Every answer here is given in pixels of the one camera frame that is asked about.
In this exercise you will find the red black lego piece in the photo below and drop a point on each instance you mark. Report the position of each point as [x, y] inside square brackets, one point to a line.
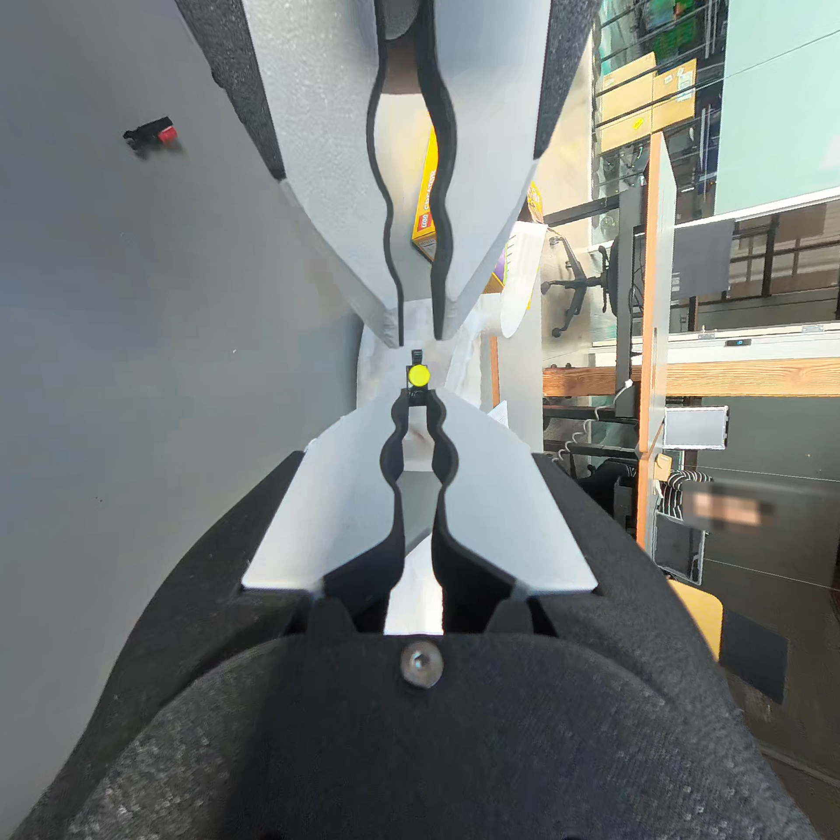
[148, 134]

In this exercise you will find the silver framed monitor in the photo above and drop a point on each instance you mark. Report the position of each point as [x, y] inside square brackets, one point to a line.
[695, 428]

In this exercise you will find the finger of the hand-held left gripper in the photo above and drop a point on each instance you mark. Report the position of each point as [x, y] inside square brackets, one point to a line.
[499, 98]
[315, 98]

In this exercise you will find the black lego bar coloured studs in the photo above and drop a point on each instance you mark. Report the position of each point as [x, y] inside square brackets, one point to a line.
[418, 375]

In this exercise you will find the black office chair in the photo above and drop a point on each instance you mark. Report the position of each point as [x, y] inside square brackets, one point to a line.
[604, 479]
[611, 279]

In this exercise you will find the crumpled white paper bag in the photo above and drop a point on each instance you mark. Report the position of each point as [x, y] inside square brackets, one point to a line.
[380, 374]

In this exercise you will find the large cardboard box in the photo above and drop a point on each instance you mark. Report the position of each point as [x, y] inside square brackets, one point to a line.
[627, 98]
[673, 92]

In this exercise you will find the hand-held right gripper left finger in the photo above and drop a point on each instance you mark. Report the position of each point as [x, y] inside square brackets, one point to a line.
[328, 518]

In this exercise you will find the yellow lego box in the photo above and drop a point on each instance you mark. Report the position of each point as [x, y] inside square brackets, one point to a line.
[426, 216]

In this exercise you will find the yellow chair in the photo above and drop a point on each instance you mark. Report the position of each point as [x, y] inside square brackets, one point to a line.
[699, 617]

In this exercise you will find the dark grey divider panel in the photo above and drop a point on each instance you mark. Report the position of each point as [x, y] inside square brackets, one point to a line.
[702, 259]

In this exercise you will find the open laptop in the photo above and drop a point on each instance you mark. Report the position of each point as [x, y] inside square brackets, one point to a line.
[676, 551]

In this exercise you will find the light wooden beam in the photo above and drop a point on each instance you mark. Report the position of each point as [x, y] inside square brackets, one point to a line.
[722, 377]

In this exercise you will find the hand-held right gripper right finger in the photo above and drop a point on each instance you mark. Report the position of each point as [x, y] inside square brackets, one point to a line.
[518, 518]

